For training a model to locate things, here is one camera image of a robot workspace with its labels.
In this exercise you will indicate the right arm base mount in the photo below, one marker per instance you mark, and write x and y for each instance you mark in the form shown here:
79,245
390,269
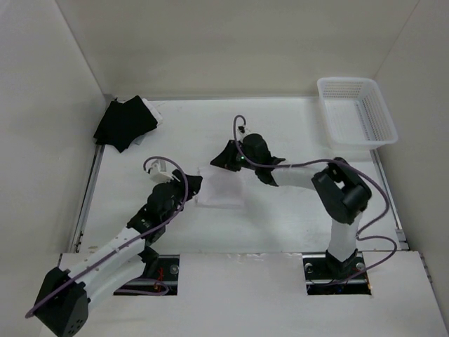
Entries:
322,279

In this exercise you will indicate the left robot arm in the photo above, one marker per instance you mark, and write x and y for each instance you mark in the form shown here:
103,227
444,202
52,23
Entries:
66,297

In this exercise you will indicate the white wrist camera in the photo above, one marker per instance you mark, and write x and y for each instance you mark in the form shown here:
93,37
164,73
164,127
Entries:
243,131
158,172

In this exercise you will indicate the white tank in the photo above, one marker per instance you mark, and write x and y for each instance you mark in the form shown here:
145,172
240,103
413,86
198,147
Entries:
220,189
155,113

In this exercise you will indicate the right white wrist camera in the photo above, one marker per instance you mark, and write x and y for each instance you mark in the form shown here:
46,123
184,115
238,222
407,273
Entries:
243,131

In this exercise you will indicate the white plastic basket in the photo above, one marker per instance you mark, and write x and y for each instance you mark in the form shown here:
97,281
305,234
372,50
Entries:
354,113

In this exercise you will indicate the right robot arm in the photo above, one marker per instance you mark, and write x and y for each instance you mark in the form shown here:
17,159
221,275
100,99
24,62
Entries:
342,192

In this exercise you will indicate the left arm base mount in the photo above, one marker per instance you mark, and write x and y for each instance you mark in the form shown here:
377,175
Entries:
159,278

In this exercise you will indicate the folded white tank top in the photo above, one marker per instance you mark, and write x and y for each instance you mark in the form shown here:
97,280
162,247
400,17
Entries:
155,113

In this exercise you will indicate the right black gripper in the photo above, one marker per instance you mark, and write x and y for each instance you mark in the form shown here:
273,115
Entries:
226,159

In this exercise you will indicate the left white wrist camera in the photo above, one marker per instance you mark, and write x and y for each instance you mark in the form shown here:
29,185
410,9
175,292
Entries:
158,172

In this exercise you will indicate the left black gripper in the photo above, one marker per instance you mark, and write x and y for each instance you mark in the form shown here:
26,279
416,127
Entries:
194,183

